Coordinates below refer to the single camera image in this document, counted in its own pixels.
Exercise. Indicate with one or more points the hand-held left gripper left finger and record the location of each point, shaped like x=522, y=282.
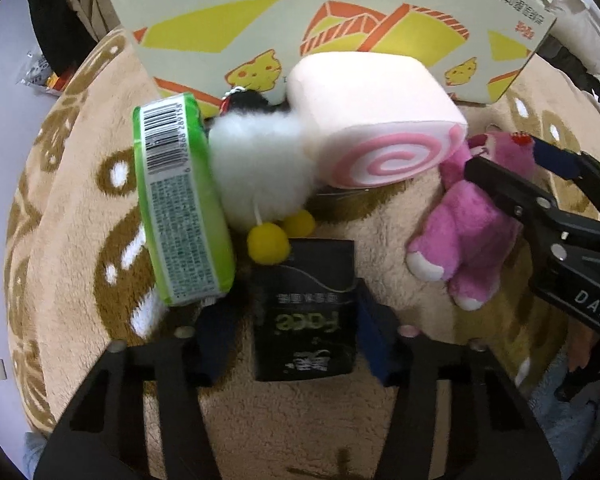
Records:
x=215, y=342

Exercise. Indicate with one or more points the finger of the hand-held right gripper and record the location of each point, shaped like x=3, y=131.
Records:
x=500, y=180
x=555, y=157

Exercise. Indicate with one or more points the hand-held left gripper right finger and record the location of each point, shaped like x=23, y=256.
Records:
x=375, y=332

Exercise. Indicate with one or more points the pink bear plush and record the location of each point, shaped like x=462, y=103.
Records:
x=460, y=230

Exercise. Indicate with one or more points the black tissue packet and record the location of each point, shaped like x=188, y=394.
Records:
x=305, y=310

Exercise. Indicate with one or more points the pink roll cake plush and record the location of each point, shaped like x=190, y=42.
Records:
x=380, y=110

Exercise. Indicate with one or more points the green tissue packet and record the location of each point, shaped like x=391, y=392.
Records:
x=180, y=200

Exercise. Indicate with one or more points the white fluffy plush toy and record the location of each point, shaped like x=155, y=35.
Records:
x=260, y=160

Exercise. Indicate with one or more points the printed cardboard box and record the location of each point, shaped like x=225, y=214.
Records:
x=205, y=10

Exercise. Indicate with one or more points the light blue fuzzy blanket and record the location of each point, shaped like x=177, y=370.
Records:
x=565, y=425

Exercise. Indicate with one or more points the plastic bag of snacks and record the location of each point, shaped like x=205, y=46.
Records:
x=42, y=72

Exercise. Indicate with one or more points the black hanging garment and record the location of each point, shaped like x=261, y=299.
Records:
x=50, y=10

